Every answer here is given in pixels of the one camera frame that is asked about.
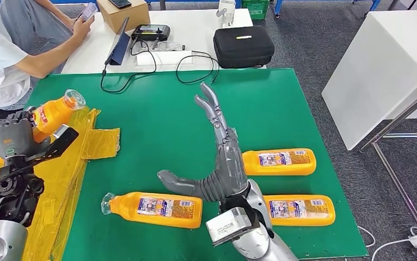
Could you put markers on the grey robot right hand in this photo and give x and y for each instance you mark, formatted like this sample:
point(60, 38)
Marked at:
point(230, 169)

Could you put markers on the person's right hand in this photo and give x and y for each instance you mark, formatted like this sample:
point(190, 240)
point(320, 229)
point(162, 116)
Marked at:
point(83, 28)

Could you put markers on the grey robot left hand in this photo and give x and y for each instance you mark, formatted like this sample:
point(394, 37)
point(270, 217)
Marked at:
point(13, 138)

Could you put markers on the black smartphone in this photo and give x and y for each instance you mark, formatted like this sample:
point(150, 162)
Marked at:
point(87, 11)
point(120, 3)

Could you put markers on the orange juice bottle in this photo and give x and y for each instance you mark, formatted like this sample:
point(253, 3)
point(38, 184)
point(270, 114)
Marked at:
point(158, 210)
point(280, 162)
point(55, 115)
point(302, 210)

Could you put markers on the person's left forearm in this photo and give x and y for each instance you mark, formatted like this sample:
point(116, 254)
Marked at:
point(53, 12)

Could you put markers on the person's right forearm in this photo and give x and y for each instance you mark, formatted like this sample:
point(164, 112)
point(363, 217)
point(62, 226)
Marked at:
point(46, 57)

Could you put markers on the tablet in blue case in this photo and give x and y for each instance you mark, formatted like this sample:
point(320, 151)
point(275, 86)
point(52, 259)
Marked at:
point(121, 49)

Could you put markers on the brown cardboard box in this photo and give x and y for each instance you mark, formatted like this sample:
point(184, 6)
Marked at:
point(125, 18)

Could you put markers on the black remote controller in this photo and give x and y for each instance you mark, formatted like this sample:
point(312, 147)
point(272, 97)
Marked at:
point(150, 32)

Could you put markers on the white flat box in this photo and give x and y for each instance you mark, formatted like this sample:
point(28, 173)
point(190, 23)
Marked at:
point(164, 58)

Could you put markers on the clear safety goggles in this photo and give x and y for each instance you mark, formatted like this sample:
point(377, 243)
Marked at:
point(170, 46)

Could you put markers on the white table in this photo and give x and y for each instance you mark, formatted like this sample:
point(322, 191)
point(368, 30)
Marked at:
point(201, 21)

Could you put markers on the black zip carrying case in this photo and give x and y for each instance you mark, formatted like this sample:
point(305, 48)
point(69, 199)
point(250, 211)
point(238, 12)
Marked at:
point(244, 47)

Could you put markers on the green plastic crate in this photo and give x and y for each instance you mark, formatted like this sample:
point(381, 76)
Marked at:
point(255, 8)

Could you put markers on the white cabinet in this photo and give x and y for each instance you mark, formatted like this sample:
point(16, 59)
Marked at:
point(374, 72)

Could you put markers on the silver metal stand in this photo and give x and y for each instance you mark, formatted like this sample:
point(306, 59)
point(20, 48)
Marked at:
point(403, 113)

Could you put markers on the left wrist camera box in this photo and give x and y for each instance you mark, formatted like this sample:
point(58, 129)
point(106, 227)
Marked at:
point(57, 140)

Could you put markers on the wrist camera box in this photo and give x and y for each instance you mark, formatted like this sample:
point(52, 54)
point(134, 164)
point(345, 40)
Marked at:
point(230, 225)
point(57, 140)

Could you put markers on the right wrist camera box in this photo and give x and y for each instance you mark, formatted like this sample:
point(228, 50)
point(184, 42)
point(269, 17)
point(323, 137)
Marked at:
point(230, 225)

